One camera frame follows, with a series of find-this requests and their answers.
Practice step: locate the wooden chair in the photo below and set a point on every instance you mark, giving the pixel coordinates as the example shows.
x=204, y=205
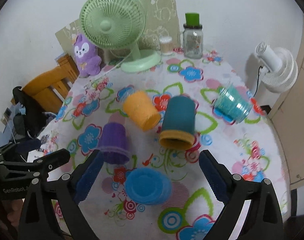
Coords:
x=51, y=88

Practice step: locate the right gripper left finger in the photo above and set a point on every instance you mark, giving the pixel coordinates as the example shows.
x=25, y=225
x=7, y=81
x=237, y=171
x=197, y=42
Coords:
x=38, y=219

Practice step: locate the purple plush toy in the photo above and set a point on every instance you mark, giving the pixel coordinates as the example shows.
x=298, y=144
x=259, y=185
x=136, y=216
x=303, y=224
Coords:
x=86, y=57

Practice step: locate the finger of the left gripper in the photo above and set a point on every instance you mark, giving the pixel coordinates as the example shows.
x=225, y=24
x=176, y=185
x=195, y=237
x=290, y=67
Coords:
x=19, y=146
x=14, y=167

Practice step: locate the purple plastic cup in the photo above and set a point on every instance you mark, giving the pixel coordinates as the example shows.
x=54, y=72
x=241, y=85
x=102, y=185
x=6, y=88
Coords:
x=113, y=144

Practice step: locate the cotton swab container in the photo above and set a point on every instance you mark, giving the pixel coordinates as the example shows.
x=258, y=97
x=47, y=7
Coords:
x=166, y=45

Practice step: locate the floral white tablecloth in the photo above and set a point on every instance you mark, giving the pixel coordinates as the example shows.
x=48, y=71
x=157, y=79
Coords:
x=228, y=122

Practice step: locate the glass jar green lid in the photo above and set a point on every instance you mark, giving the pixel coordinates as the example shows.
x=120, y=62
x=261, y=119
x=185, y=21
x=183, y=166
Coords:
x=192, y=36

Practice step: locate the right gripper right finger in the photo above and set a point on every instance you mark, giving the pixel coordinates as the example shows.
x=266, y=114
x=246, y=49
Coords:
x=263, y=219

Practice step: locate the green desk fan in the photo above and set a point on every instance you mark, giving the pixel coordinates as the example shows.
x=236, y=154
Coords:
x=116, y=25

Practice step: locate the white floor fan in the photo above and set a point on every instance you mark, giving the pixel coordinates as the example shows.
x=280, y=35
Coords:
x=279, y=71

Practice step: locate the dark teal yellow-rimmed cup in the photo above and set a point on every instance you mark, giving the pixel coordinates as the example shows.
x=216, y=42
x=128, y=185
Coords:
x=178, y=126

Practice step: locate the blue plastic cup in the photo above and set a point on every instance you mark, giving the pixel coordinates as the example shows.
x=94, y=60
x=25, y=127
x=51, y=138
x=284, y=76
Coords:
x=148, y=187

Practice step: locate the orange plastic cup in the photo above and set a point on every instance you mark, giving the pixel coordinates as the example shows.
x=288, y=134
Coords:
x=140, y=109

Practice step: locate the light teal plastic cup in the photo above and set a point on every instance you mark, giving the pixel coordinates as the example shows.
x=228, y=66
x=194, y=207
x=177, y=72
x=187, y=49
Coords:
x=231, y=104

